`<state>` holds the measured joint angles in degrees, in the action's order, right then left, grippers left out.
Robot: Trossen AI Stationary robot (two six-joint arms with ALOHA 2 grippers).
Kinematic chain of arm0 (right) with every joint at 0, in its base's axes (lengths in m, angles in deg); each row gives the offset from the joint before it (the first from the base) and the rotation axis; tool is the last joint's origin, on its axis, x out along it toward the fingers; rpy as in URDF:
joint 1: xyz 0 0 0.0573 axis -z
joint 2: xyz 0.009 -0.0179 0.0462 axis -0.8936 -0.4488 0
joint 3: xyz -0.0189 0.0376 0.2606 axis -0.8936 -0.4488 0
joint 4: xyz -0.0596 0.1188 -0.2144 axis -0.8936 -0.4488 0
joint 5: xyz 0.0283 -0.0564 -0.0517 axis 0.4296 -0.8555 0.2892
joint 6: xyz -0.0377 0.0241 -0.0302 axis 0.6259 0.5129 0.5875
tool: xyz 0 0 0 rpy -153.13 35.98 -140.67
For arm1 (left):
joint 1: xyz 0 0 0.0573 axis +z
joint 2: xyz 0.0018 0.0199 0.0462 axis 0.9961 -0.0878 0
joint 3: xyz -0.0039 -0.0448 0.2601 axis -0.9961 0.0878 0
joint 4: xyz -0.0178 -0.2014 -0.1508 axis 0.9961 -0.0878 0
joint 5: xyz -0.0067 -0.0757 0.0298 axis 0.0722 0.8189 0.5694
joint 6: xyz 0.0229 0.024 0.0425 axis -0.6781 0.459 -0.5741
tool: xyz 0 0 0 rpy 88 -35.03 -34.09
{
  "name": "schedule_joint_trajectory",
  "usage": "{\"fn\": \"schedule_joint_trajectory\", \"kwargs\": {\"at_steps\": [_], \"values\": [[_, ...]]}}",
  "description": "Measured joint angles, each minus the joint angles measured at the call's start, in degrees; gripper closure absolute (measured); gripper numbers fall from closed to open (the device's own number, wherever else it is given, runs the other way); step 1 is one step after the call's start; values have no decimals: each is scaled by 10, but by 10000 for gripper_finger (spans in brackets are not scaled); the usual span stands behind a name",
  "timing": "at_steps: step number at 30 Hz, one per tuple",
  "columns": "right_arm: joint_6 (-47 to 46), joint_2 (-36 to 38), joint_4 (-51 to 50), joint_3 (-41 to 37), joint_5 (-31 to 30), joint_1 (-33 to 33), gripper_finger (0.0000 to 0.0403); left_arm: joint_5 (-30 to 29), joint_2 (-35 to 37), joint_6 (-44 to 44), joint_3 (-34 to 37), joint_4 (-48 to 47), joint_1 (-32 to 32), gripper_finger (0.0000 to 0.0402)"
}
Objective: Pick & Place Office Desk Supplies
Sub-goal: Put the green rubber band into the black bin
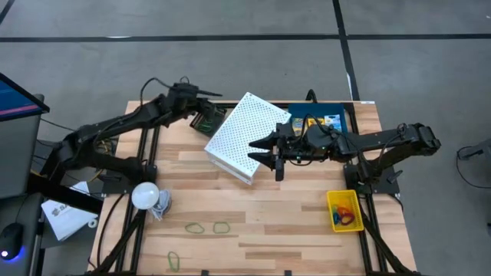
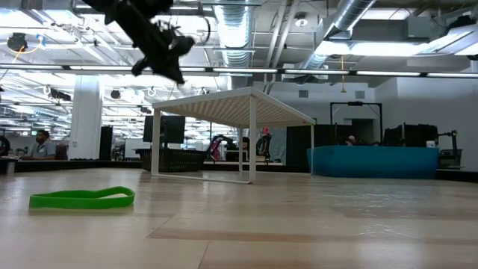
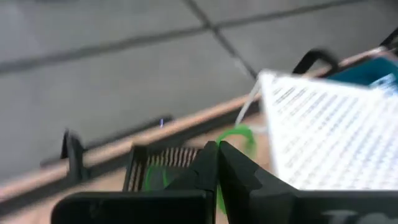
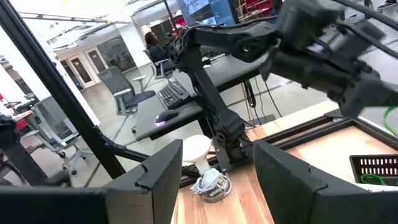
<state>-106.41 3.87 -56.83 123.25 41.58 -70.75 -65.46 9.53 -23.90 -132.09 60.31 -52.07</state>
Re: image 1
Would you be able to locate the black diagonal frame strut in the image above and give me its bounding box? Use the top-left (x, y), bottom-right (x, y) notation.
top-left (91, 209), bottom-right (149, 275)
top-left (360, 216), bottom-right (410, 276)

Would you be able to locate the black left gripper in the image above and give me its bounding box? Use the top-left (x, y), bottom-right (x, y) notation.
top-left (163, 80), bottom-right (228, 128)

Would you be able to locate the white perforated metal shelf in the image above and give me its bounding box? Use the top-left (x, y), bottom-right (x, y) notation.
top-left (204, 90), bottom-right (292, 186)

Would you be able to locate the washable crayons box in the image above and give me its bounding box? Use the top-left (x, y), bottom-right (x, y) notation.
top-left (291, 117), bottom-right (308, 137)

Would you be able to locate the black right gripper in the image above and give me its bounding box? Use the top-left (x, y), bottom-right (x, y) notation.
top-left (247, 122), bottom-right (308, 182)

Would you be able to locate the white paper booklet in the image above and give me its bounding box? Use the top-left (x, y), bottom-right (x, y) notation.
top-left (41, 198), bottom-right (99, 242)

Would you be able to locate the white round bulb lamp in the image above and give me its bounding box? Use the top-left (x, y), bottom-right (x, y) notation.
top-left (130, 181), bottom-right (160, 211)

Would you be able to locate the dark side desk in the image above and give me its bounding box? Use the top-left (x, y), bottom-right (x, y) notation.
top-left (0, 191), bottom-right (44, 276)

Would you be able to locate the black computer mouse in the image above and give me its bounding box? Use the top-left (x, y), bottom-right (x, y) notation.
top-left (0, 222), bottom-right (25, 261)

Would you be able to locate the computer monitor blue screen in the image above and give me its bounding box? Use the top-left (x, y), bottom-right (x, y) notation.
top-left (0, 71), bottom-right (51, 123)

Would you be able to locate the black mesh basket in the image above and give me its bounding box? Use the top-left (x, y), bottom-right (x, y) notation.
top-left (187, 100), bottom-right (228, 139)

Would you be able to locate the white cable bundle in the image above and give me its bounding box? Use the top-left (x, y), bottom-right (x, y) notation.
top-left (151, 188), bottom-right (173, 222)

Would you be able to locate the black floor cable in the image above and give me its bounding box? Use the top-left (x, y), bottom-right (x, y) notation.
top-left (455, 144), bottom-right (491, 189)

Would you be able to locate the blue plastic tray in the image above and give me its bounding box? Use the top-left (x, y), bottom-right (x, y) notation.
top-left (287, 102), bottom-right (349, 135)

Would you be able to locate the yellow plastic basket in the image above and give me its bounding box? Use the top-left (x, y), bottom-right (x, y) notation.
top-left (326, 189), bottom-right (365, 234)

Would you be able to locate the black aluminium table frame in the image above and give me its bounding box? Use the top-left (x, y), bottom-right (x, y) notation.
top-left (113, 100), bottom-right (388, 276)

